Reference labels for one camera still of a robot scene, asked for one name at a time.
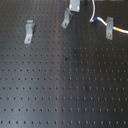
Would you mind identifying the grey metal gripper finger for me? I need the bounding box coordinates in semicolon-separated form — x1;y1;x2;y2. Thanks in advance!
69;0;80;12

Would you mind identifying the white cable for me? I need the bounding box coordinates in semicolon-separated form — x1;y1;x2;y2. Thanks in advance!
89;0;128;35

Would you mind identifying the middle grey metal clip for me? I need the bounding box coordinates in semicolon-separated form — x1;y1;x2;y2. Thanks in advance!
61;9;73;29

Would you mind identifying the grey metal clip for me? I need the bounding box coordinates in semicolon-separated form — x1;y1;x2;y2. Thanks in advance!
61;9;73;29
106;17;113;40
24;20;35;44

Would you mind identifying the right grey metal clip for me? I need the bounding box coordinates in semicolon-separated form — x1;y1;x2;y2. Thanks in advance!
106;17;113;40

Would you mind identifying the left grey metal clip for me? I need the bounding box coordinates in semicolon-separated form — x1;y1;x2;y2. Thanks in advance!
24;20;35;44

